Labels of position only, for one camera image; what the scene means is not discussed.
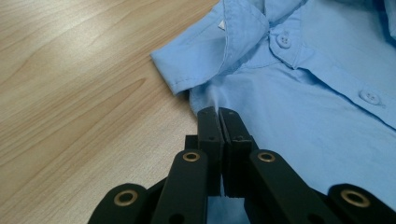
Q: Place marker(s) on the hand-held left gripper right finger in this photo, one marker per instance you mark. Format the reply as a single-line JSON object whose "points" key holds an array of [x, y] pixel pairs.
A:
{"points": [[238, 149]]}

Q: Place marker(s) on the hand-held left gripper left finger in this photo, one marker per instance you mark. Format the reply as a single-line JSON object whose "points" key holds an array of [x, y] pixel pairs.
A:
{"points": [[210, 146]]}

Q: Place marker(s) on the light blue button shirt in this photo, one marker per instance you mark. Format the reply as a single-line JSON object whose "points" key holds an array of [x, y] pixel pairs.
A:
{"points": [[311, 124]]}

